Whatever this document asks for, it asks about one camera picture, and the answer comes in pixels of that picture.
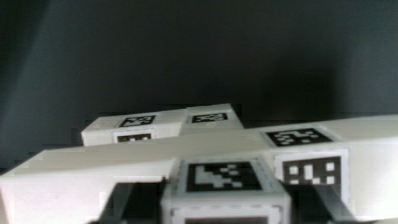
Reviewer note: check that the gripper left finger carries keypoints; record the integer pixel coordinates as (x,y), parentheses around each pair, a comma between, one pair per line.
(132,207)

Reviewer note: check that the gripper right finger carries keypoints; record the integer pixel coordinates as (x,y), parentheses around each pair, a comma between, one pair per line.
(317,205)

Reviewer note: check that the white tagged cube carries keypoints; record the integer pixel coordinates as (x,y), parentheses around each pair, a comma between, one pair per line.
(224,192)

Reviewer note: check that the white chair leg with tag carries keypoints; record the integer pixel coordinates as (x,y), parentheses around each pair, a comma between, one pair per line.
(210,119)

